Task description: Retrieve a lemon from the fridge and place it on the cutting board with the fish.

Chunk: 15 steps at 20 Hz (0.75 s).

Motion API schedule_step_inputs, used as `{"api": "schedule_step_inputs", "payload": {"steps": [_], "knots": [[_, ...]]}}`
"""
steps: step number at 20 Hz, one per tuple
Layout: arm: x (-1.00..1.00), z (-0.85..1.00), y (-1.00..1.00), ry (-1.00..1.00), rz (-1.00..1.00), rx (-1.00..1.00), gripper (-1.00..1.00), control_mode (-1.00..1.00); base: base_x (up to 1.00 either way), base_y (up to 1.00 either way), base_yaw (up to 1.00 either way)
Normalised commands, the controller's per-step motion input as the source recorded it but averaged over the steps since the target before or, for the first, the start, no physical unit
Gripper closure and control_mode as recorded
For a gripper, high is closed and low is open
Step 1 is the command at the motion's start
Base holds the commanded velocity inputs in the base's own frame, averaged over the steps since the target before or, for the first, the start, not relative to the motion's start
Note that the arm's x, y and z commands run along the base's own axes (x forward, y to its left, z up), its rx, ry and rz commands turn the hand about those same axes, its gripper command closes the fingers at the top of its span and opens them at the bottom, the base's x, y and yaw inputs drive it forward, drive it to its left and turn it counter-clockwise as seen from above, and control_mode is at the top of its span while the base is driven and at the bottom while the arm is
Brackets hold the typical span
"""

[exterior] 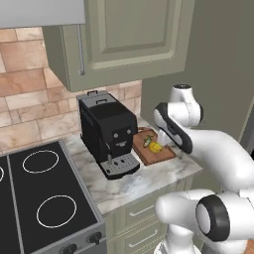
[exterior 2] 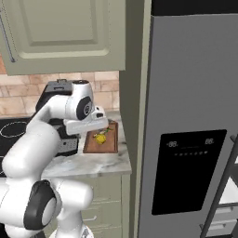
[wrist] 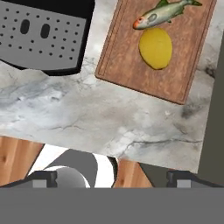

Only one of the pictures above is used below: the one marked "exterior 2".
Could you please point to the grey fridge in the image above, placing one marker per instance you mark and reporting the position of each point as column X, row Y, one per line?
column 192, row 6

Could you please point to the green drawer front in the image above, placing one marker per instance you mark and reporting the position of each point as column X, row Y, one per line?
column 107, row 189
column 107, row 214

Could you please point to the green upper cupboard door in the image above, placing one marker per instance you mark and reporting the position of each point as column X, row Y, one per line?
column 62, row 31

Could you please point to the brown wooden cutting board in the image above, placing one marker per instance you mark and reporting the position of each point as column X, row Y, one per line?
column 108, row 145

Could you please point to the green tall side panel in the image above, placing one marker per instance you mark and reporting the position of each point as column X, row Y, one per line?
column 133, row 93

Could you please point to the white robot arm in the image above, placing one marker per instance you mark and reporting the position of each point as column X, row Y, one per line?
column 31, row 148

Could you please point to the yellow fish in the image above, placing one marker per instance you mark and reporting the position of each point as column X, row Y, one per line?
column 100, row 139

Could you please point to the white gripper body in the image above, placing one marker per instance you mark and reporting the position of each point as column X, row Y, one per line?
column 83, row 126

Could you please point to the black hob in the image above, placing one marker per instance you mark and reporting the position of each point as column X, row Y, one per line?
column 12, row 124

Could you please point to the grey fridge door with dispenser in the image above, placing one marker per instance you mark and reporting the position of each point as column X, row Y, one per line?
column 186, row 93

